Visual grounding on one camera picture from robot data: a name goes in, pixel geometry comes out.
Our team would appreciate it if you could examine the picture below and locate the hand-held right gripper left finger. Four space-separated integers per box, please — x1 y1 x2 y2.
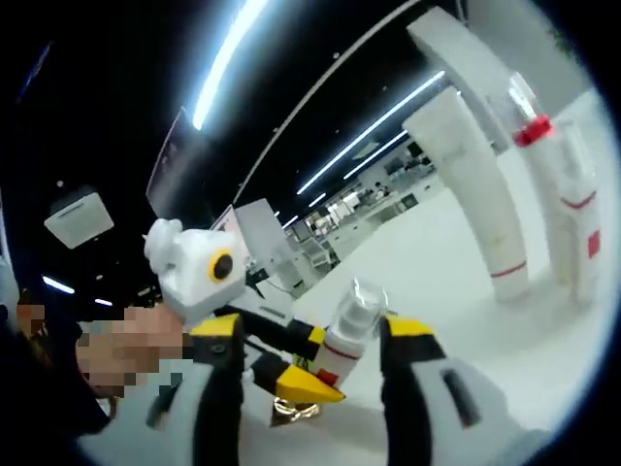
77 313 246 466

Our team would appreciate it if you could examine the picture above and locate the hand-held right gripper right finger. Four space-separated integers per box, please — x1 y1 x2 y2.
377 313 549 466

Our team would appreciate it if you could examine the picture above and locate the gold skincare sachet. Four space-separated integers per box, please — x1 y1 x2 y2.
271 395 321 427

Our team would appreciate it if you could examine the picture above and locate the white skincare tube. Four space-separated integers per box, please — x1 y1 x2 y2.
401 89 531 302

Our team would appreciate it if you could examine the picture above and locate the white office chair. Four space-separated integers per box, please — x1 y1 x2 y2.
305 240 331 268

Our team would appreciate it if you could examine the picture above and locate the ceiling air conditioner unit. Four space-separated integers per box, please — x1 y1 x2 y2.
43 186 115 251

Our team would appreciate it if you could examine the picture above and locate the person in dark shirt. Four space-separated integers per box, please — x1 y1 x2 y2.
0 310 113 438

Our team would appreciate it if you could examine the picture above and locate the long ceiling light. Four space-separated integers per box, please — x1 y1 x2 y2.
192 0 269 131

